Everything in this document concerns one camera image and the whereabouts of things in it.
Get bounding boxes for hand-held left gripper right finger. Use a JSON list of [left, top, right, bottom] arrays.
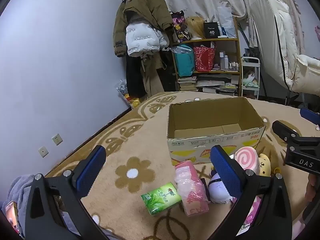
[[209, 145, 293, 240]]

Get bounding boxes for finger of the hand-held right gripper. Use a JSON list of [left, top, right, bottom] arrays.
[[299, 108, 320, 132], [272, 120, 304, 143]]

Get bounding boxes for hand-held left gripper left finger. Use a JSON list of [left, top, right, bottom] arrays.
[[25, 145, 108, 240]]

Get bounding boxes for purple and white plush doll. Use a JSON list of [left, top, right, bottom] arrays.
[[208, 166, 237, 204]]

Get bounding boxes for pink swirl plush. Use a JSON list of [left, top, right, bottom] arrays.
[[234, 147, 260, 177]]

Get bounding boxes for pink tissue pack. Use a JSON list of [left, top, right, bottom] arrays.
[[174, 160, 211, 217]]

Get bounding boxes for yellow plush toy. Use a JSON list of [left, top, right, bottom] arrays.
[[257, 153, 272, 177]]

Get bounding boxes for printed cardboard box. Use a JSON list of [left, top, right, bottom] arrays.
[[167, 96, 266, 165]]

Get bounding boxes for green tissue pack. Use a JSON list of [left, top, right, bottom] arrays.
[[141, 182, 182, 216]]

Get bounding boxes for person's right hand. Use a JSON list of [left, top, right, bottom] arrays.
[[305, 173, 320, 200]]

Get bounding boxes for cream folded quilt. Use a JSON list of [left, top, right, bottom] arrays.
[[290, 54, 320, 96]]

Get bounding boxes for pink plush toy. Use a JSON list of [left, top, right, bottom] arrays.
[[244, 196, 262, 230]]

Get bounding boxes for beige flower blanket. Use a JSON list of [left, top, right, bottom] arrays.
[[42, 91, 320, 240]]

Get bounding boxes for white trolley cart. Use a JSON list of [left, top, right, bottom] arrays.
[[240, 57, 261, 100]]

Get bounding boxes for grey fleece cloth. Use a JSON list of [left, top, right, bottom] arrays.
[[0, 174, 83, 240]]

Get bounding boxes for pile of snack bags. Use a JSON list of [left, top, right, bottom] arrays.
[[116, 79, 142, 108]]

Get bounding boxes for wooden shelf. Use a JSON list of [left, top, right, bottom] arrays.
[[171, 16, 242, 97]]

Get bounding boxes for stack of books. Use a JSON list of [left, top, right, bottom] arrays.
[[177, 76, 238, 96]]

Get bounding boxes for row of cosmetic bottles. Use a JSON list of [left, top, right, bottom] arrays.
[[214, 51, 240, 71]]

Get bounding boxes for smartphone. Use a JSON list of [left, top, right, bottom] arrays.
[[4, 200, 19, 233]]

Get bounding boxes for white duvet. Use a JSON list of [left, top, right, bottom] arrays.
[[250, 0, 304, 92]]

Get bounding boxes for black hanging trousers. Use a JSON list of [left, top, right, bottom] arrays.
[[125, 52, 148, 103]]

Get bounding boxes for red patterned bag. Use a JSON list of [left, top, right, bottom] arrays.
[[193, 45, 216, 72]]

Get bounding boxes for beige hanging trousers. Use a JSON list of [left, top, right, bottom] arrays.
[[140, 54, 165, 98]]

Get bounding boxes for teal bag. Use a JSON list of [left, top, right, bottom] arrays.
[[172, 44, 195, 77]]

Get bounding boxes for black carton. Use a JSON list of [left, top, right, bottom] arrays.
[[203, 22, 220, 39]]

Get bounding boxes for white plastic bag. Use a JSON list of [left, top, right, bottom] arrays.
[[217, 6, 237, 38]]

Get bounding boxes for blonde wig head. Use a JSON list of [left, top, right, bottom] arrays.
[[185, 16, 207, 40]]

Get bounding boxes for white puffer jacket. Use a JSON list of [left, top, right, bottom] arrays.
[[126, 23, 170, 57]]

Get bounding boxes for dark floral bag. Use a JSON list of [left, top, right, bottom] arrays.
[[171, 11, 193, 43]]

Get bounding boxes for brown hooded jacket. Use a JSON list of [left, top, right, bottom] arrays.
[[113, 0, 175, 58]]

